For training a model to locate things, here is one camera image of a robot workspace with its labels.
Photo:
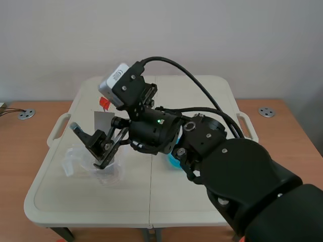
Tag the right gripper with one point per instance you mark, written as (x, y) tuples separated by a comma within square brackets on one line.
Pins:
[(151, 128)]

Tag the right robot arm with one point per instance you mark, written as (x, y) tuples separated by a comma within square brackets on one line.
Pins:
[(252, 176)]

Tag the empty clear plastic beaker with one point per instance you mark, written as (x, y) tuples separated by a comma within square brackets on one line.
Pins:
[(68, 164)]

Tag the clear beaker with blue liquid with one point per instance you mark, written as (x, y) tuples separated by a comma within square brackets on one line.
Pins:
[(172, 161)]

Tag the black table leg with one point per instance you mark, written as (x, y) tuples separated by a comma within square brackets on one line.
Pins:
[(63, 233), (152, 235)]

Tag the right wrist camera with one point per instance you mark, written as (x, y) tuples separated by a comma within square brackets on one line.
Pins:
[(111, 80)]

